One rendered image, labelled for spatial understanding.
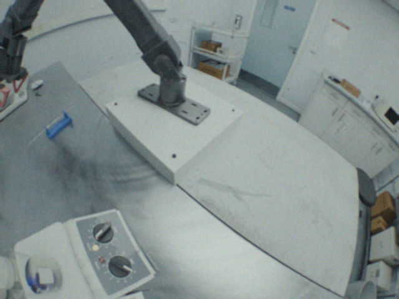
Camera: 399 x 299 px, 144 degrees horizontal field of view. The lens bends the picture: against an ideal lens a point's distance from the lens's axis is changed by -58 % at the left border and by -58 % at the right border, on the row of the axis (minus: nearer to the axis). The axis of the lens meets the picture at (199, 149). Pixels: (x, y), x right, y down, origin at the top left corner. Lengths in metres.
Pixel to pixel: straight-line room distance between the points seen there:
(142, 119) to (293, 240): 0.42
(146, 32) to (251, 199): 0.39
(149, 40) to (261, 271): 0.47
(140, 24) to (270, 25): 2.70
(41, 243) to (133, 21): 0.38
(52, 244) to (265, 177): 0.42
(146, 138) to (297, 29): 2.74
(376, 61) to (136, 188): 3.07
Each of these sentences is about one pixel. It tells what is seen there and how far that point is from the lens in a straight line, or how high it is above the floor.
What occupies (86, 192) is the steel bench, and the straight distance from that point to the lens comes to 0.36.
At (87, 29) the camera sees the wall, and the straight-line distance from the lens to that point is 1.65.
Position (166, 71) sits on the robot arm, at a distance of 0.31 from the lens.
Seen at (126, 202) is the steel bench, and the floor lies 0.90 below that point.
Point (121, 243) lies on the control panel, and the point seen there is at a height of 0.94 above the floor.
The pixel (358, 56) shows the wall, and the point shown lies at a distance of 2.91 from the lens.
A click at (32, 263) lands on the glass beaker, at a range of 0.21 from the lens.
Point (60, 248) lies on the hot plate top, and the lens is 0.25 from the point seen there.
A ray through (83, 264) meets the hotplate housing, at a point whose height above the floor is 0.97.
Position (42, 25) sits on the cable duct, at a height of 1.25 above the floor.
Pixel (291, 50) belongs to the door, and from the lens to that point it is 2.84.
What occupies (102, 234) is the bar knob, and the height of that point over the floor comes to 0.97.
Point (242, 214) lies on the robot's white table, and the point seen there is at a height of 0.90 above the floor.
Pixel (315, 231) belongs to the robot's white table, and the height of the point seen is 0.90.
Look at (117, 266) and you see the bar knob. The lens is 0.23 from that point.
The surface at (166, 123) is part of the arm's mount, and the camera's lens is 0.33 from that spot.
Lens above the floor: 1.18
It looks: 50 degrees down
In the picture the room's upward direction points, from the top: 11 degrees clockwise
